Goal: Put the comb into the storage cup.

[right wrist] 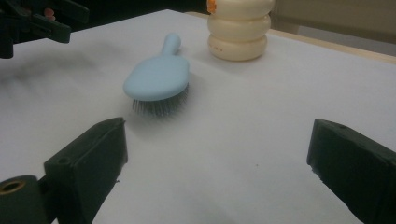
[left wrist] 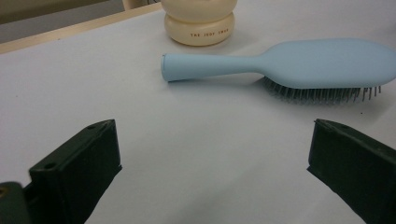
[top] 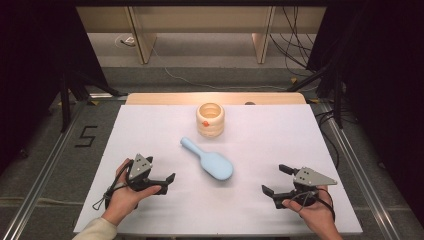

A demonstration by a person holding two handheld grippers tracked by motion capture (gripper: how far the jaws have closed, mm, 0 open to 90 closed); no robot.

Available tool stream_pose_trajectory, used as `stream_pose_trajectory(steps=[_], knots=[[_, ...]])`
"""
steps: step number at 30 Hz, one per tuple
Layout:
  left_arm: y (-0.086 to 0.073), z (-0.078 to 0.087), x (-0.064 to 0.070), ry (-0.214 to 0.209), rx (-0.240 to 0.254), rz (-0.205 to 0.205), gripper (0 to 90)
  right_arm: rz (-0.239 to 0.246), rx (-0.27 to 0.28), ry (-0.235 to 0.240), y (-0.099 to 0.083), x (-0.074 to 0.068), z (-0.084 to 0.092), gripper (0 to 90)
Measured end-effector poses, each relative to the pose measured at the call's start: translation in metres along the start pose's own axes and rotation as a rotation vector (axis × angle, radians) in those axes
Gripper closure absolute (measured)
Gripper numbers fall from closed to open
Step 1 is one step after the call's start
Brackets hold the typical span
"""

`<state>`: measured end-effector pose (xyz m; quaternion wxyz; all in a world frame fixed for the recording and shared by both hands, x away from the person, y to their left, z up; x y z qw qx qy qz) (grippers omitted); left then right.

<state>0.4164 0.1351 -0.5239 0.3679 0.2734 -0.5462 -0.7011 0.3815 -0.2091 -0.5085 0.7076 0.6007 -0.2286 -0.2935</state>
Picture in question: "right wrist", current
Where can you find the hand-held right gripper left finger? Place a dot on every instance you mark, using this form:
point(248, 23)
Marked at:
point(87, 174)

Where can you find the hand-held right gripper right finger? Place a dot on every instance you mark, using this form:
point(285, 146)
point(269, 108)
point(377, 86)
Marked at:
point(355, 168)

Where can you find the light blue hairbrush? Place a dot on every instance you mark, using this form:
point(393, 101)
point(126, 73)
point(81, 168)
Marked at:
point(158, 77)

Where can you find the cream ribbed cup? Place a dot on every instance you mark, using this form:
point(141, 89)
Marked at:
point(238, 34)

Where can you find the white table sheet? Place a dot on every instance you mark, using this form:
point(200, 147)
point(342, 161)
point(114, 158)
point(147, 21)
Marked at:
point(218, 140)

